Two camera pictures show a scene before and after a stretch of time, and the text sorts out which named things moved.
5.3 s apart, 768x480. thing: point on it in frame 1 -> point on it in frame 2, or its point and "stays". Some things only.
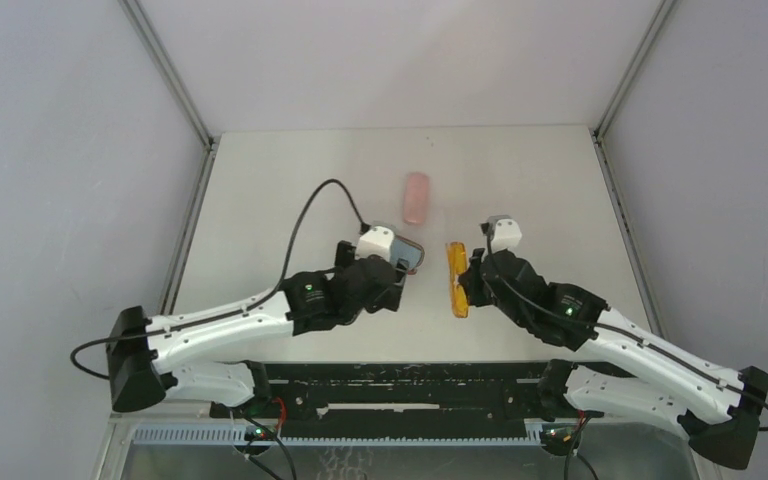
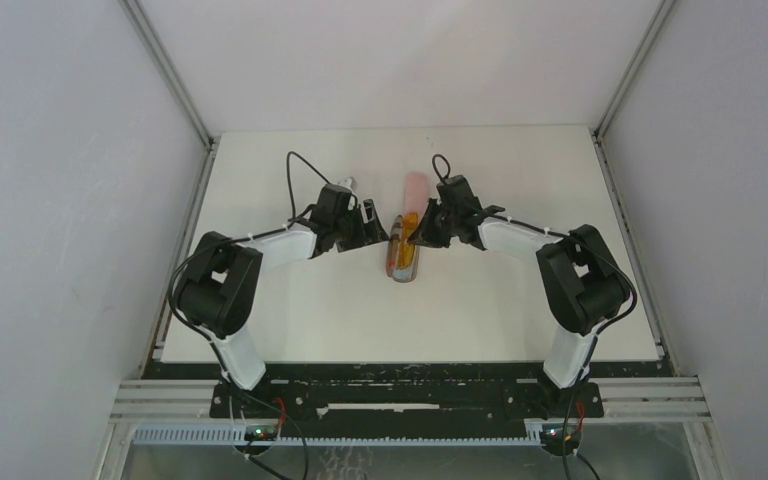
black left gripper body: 393,277 -> 358,225
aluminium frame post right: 663,9 stays
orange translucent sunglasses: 457,266 -> 407,247
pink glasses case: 416,199 stays
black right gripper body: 478,279 -> 437,223
